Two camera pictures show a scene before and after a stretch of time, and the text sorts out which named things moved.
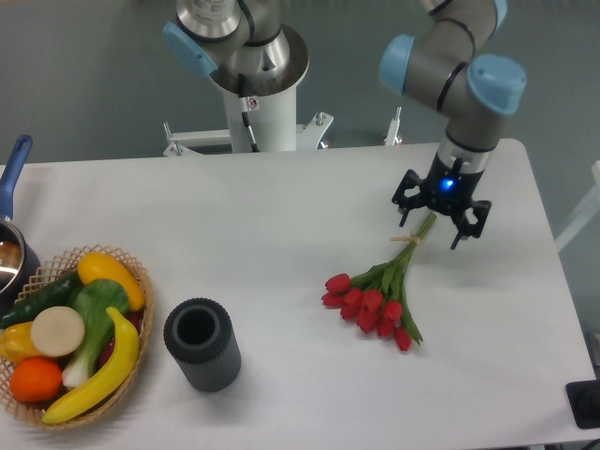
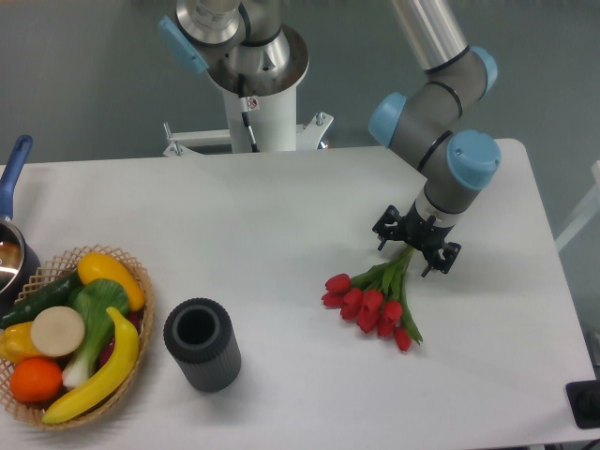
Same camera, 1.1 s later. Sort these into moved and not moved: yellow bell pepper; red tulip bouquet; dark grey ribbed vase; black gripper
Moved: black gripper
Not moved: yellow bell pepper; red tulip bouquet; dark grey ribbed vase
